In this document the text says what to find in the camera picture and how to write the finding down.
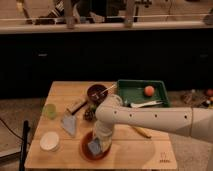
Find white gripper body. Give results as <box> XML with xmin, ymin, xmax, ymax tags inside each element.
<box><xmin>93</xmin><ymin>121</ymin><xmax>114</xmax><ymax>152</ymax></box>

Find blue sponge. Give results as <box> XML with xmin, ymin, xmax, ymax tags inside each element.
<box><xmin>87</xmin><ymin>139</ymin><xmax>102</xmax><ymax>156</ymax></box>

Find red bowl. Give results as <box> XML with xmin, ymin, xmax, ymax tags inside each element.
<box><xmin>79</xmin><ymin>131</ymin><xmax>110</xmax><ymax>161</ymax></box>

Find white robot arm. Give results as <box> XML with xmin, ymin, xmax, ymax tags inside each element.
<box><xmin>93</xmin><ymin>94</ymin><xmax>213</xmax><ymax>150</ymax></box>

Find dark brown bowl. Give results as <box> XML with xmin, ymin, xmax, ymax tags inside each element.
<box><xmin>87</xmin><ymin>84</ymin><xmax>108</xmax><ymax>104</ymax></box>

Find pine cone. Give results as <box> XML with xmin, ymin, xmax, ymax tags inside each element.
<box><xmin>83</xmin><ymin>107</ymin><xmax>96</xmax><ymax>122</ymax></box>

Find white spoon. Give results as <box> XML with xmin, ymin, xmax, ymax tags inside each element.
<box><xmin>130</xmin><ymin>101</ymin><xmax>163</xmax><ymax>108</ymax></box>

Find wooden chopstick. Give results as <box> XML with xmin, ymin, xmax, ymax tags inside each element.
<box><xmin>92</xmin><ymin>84</ymin><xmax>116</xmax><ymax>99</ymax></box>

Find green tray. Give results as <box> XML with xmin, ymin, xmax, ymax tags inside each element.
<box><xmin>117</xmin><ymin>79</ymin><xmax>170</xmax><ymax>107</ymax></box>

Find white round container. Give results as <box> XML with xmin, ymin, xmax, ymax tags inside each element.
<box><xmin>40</xmin><ymin>131</ymin><xmax>60</xmax><ymax>151</ymax></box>

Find green plastic cup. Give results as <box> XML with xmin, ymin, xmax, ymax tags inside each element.
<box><xmin>42</xmin><ymin>104</ymin><xmax>56</xmax><ymax>119</ymax></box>

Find orange ball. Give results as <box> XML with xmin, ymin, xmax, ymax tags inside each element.
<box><xmin>144</xmin><ymin>86</ymin><xmax>155</xmax><ymax>97</ymax></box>

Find black stand left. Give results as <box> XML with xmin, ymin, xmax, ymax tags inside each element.
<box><xmin>19</xmin><ymin>120</ymin><xmax>30</xmax><ymax>171</ymax></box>

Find metal spatula with dark handle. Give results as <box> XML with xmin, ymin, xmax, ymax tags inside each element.
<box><xmin>61</xmin><ymin>99</ymin><xmax>87</xmax><ymax>137</ymax></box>

